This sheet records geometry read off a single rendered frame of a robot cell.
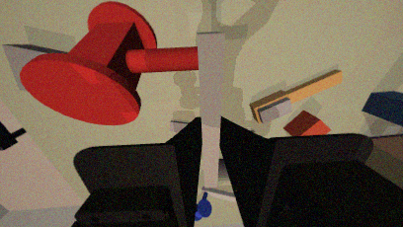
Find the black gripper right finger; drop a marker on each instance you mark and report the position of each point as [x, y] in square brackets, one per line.
[254, 163]

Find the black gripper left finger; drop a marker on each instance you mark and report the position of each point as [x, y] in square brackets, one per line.
[174, 164]

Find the dark grey rectangular block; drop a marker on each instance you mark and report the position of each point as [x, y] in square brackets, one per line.
[20, 54]

